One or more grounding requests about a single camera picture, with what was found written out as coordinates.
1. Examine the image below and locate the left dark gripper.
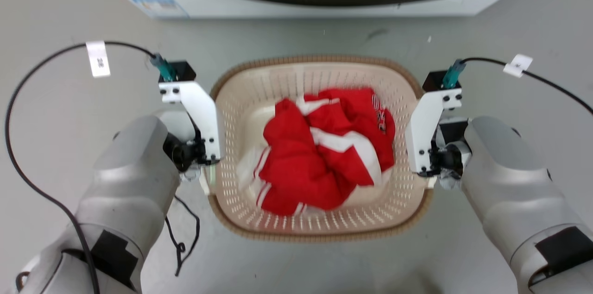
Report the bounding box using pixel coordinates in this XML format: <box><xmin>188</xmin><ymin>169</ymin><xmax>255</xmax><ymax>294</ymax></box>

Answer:
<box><xmin>162</xmin><ymin>131</ymin><xmax>219</xmax><ymax>194</ymax></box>

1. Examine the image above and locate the right dark gripper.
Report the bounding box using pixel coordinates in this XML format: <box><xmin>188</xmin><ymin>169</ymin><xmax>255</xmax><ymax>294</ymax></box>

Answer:
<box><xmin>428</xmin><ymin>118</ymin><xmax>472</xmax><ymax>191</ymax></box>

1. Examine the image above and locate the beige plastic laundry basket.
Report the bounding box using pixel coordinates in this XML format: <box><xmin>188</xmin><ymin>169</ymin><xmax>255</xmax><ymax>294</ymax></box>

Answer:
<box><xmin>199</xmin><ymin>55</ymin><xmax>435</xmax><ymax>243</ymax></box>

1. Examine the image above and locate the red and white garment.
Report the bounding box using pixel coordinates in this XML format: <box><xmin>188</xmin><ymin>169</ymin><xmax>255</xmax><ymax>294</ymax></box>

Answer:
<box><xmin>237</xmin><ymin>88</ymin><xmax>396</xmax><ymax>217</ymax></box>

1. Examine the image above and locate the blue energy label sticker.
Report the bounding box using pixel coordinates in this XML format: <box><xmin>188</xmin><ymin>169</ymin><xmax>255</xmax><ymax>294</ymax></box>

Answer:
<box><xmin>131</xmin><ymin>0</ymin><xmax>189</xmax><ymax>19</ymax></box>

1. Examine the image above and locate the thin black dangling cable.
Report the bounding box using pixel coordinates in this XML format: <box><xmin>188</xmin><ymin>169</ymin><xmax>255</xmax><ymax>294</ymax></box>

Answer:
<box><xmin>164</xmin><ymin>194</ymin><xmax>201</xmax><ymax>277</ymax></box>

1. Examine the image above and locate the right black camera cable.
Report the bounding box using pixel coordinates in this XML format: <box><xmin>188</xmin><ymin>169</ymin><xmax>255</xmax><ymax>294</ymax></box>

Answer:
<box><xmin>461</xmin><ymin>57</ymin><xmax>593</xmax><ymax>115</ymax></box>

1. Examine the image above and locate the small white cable tag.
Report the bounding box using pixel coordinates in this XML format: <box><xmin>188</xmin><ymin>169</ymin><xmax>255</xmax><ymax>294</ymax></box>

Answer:
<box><xmin>503</xmin><ymin>54</ymin><xmax>533</xmax><ymax>78</ymax></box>

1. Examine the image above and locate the white cable tag with print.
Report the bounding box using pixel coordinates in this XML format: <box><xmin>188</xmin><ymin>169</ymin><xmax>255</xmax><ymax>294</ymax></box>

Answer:
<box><xmin>86</xmin><ymin>41</ymin><xmax>111</xmax><ymax>78</ymax></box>

